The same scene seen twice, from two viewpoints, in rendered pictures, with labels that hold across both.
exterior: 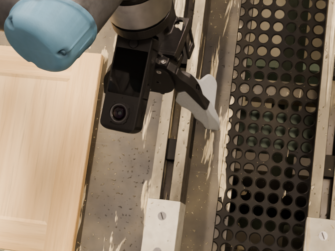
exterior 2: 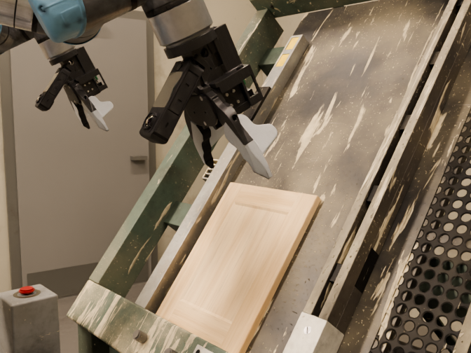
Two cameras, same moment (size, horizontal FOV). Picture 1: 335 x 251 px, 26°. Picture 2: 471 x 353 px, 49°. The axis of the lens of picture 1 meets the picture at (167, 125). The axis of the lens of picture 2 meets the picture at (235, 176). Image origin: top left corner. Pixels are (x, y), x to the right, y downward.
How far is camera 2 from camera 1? 0.62 m
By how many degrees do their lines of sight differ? 40
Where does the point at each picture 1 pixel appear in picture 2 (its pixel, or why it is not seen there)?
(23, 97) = (254, 223)
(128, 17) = (158, 30)
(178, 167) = (336, 288)
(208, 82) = (265, 129)
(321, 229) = not seen: outside the picture
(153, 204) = (304, 318)
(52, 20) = not seen: outside the picture
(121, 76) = (163, 93)
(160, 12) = (185, 27)
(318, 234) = not seen: outside the picture
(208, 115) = (249, 152)
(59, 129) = (268, 249)
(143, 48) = (182, 68)
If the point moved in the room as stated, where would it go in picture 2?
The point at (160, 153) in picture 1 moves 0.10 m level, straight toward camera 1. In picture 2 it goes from (324, 274) to (300, 288)
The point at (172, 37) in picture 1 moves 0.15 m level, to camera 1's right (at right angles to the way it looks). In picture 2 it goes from (226, 75) to (329, 70)
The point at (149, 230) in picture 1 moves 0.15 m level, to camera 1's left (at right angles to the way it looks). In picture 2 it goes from (293, 341) to (228, 321)
